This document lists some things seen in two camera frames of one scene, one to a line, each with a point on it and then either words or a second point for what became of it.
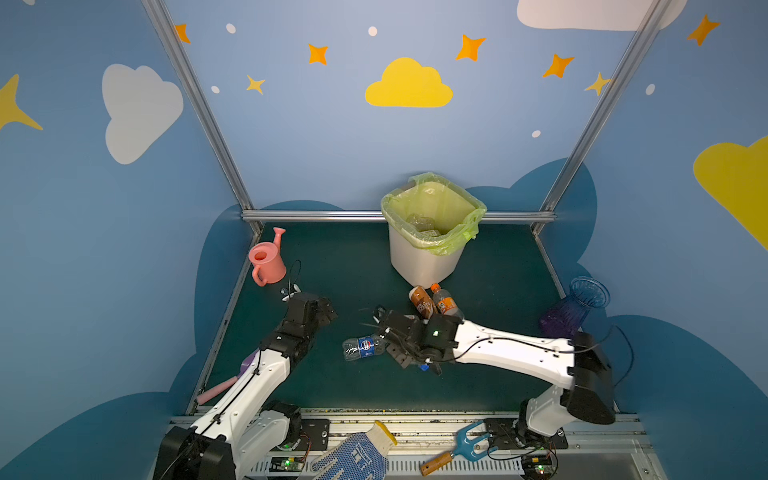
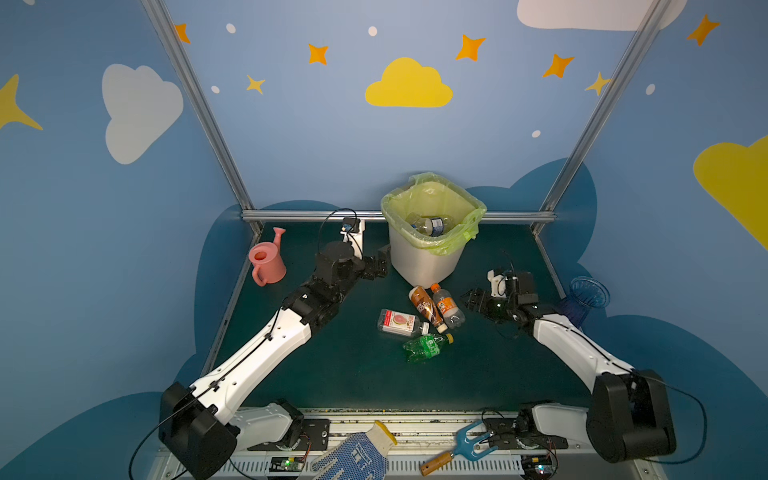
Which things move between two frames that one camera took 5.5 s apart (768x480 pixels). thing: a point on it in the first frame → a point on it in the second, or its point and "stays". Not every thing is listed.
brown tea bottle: (423, 302) stays
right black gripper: (395, 335) → (482, 301)
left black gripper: (320, 309) → (375, 266)
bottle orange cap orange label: (444, 301) stays
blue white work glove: (356, 456) stays
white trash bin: (421, 266) stays
